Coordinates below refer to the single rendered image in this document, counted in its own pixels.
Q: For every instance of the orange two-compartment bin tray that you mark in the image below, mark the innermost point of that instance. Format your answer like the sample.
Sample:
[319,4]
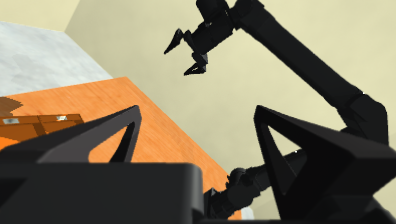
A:
[17,128]

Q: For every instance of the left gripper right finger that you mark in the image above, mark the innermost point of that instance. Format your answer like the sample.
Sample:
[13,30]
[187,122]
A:
[337,163]

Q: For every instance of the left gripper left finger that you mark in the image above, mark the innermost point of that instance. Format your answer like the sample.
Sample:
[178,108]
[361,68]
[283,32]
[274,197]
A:
[74,144]

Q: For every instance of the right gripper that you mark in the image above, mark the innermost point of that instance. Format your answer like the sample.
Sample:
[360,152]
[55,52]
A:
[200,44]

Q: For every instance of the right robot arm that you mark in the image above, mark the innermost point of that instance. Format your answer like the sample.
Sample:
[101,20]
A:
[353,104]

